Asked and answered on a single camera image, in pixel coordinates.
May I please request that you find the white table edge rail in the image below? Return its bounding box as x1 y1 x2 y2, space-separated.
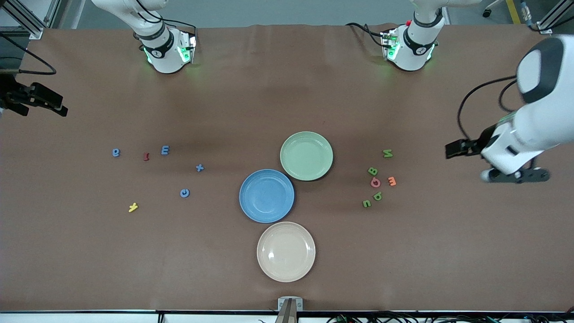
0 311 574 323

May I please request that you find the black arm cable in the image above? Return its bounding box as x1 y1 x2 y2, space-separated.
0 32 57 75
457 75 521 140

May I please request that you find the aluminium frame post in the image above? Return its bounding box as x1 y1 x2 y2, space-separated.
0 0 45 40
536 0 574 35

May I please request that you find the brown table cover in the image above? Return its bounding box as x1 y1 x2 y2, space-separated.
0 23 574 312

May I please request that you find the black base cable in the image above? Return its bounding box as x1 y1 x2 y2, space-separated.
345 22 387 48
135 0 198 36

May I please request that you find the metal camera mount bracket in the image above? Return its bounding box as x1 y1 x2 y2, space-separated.
277 296 304 323

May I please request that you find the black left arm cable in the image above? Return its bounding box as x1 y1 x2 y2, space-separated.
457 75 521 140

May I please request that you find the beige plate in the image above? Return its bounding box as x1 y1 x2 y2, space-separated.
257 221 316 283

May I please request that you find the office chair base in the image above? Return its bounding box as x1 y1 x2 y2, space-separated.
482 0 507 18

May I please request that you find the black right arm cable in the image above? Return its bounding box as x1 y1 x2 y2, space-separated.
0 32 57 75

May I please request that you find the blue plate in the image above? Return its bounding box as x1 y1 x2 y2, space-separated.
239 169 295 224

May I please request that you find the green plate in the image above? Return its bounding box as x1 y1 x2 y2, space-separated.
280 131 334 182

